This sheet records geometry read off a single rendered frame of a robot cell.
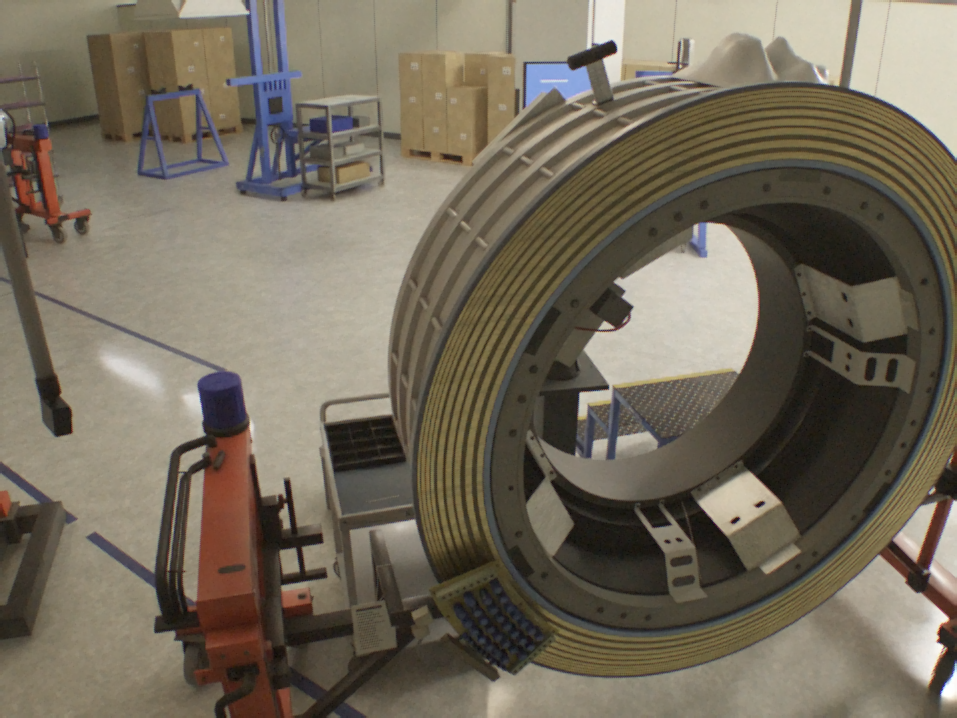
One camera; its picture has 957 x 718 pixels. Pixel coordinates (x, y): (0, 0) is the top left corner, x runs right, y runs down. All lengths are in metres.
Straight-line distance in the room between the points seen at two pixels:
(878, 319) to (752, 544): 0.66
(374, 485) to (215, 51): 11.68
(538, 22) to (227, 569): 5.88
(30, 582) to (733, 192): 2.67
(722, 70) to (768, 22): 7.87
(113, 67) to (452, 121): 6.19
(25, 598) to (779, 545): 2.49
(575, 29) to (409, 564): 5.07
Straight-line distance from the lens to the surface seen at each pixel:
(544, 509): 1.71
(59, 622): 3.18
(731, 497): 2.17
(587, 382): 2.37
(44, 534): 3.38
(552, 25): 6.83
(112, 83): 14.09
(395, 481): 2.36
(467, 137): 10.15
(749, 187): 1.50
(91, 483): 3.90
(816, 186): 1.60
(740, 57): 1.73
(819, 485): 2.20
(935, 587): 2.97
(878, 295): 1.93
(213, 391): 2.02
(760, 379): 2.28
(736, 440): 2.25
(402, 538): 2.71
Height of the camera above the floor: 2.00
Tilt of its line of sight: 26 degrees down
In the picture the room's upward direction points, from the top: straight up
